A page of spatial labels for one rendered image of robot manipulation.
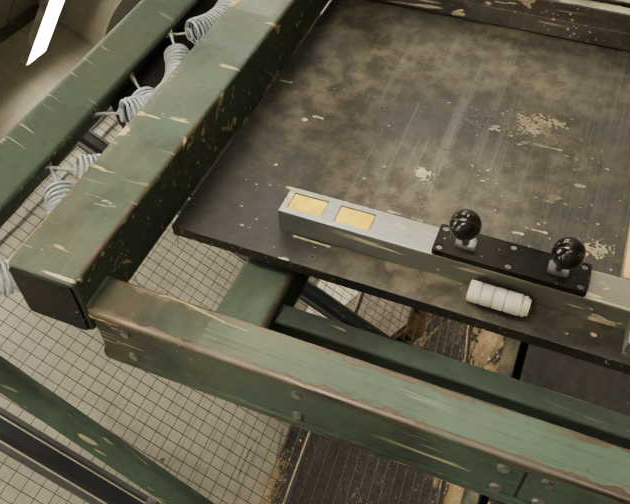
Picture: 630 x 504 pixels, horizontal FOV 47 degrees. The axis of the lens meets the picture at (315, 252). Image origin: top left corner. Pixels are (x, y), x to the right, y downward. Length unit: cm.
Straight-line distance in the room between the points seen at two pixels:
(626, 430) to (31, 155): 118
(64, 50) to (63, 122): 654
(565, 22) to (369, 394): 85
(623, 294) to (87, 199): 70
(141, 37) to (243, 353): 111
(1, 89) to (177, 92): 642
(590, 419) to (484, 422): 19
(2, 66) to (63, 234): 680
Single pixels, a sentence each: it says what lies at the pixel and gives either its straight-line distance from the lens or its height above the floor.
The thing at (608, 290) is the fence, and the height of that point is 133.
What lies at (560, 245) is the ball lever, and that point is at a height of 146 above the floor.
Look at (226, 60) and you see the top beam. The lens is 119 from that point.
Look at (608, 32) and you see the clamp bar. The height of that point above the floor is 140.
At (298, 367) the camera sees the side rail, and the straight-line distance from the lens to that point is 86.
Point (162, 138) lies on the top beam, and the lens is 107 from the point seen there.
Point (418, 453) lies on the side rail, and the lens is 89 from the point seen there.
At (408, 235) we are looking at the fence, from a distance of 99.
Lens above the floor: 182
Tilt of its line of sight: 10 degrees down
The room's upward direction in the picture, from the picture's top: 55 degrees counter-clockwise
